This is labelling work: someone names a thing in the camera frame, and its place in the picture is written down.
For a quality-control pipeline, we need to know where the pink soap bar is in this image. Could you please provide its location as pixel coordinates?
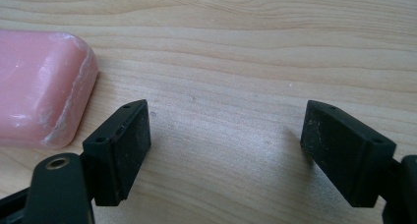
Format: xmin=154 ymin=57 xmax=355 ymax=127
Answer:
xmin=0 ymin=28 xmax=99 ymax=149

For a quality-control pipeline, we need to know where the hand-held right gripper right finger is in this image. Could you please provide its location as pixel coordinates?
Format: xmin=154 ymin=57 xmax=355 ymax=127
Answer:
xmin=300 ymin=99 xmax=397 ymax=208

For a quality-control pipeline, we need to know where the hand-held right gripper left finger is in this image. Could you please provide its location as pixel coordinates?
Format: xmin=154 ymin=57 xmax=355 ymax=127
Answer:
xmin=82 ymin=98 xmax=152 ymax=207

